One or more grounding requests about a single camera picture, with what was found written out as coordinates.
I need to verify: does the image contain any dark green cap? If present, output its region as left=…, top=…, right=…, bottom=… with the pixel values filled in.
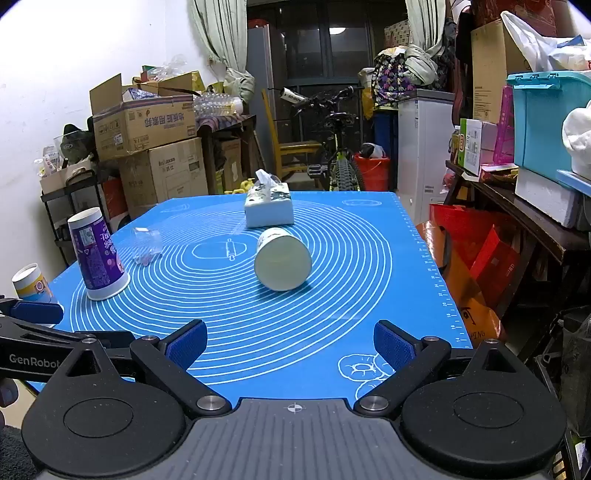
left=59, top=123, right=96, bottom=162

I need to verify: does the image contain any pale green curtain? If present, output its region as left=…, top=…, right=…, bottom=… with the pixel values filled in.
left=187, top=0, right=256, bottom=105
left=405, top=0, right=447, bottom=86

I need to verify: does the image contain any purple printed paper cup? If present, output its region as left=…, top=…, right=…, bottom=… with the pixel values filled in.
left=67, top=207, right=131, bottom=302

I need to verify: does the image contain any pink plastic rack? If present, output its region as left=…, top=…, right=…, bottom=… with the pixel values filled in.
left=492, top=85, right=516, bottom=165

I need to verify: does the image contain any open printed cardboard box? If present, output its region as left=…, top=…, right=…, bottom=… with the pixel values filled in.
left=89, top=73, right=197, bottom=162

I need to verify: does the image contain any pack of plastic bottles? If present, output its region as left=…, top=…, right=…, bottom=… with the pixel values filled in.
left=192, top=91, right=245, bottom=119

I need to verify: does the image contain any white plastic bag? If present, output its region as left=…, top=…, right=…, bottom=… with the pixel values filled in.
left=501, top=10, right=591, bottom=73

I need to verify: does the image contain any tall brown cardboard box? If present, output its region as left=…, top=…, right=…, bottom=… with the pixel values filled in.
left=470, top=18, right=533, bottom=125

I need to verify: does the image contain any large brown cardboard box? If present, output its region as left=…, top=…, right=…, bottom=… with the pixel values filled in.
left=119, top=137, right=210, bottom=220

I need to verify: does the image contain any small yellow label cup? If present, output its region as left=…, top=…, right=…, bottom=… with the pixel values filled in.
left=11, top=263, right=59, bottom=305

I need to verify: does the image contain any orange paper bag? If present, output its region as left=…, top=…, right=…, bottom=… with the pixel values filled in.
left=415, top=220, right=507, bottom=345

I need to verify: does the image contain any teal plastic storage bin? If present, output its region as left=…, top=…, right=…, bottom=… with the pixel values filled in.
left=506, top=70, right=591, bottom=172

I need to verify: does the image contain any red bucket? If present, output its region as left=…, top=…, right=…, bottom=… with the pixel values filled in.
left=353, top=154, right=391, bottom=193

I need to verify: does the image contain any white chest freezer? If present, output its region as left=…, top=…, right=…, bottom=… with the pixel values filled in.
left=396, top=89, right=456, bottom=227

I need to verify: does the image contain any blue silicone baking mat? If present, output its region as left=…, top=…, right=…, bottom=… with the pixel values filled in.
left=46, top=191, right=474, bottom=402

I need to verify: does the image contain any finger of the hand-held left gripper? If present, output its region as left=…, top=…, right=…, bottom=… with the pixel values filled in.
left=0, top=298, right=64, bottom=326

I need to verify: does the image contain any person's left hand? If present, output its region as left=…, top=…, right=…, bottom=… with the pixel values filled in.
left=0, top=380, right=20, bottom=430

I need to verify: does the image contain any white paper cup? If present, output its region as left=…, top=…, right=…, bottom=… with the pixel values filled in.
left=254, top=226, right=314, bottom=293

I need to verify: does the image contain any clear plastic cup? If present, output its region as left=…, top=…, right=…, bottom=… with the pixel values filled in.
left=131, top=226, right=164, bottom=267

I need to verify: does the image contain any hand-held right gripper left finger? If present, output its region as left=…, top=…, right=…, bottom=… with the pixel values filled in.
left=44, top=319, right=233, bottom=415

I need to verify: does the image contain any white foam block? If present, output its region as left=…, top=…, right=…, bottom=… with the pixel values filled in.
left=514, top=167, right=583, bottom=230

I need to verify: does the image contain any wooden chair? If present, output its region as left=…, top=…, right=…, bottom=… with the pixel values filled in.
left=261, top=89, right=323, bottom=182

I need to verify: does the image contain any red paper bag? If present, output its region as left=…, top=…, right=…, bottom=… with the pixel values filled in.
left=429, top=203, right=521, bottom=311

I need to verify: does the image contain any black bicycle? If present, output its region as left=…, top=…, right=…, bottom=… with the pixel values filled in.
left=268, top=85, right=366, bottom=193

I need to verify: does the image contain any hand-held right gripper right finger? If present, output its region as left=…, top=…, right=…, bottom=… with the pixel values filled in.
left=353, top=319, right=536, bottom=415

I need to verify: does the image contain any white tissue pack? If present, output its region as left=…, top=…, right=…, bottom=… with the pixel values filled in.
left=244, top=169, right=296, bottom=229

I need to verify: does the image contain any yellow cardboard box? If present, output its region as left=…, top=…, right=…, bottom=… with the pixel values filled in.
left=139, top=71, right=208, bottom=98

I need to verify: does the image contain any green and white box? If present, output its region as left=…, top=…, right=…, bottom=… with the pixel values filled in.
left=459, top=118, right=499, bottom=177

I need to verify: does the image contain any crumpled white bag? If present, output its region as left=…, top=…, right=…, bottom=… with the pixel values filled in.
left=561, top=105, right=591, bottom=168

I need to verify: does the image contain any floral patterned bag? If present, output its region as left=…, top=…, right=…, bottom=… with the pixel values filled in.
left=371, top=46, right=417, bottom=110

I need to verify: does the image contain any silver refrigerator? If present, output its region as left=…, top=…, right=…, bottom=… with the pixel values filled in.
left=247, top=24, right=278, bottom=154

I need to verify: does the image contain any dark wooden side table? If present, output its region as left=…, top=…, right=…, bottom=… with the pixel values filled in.
left=445, top=160, right=591, bottom=361

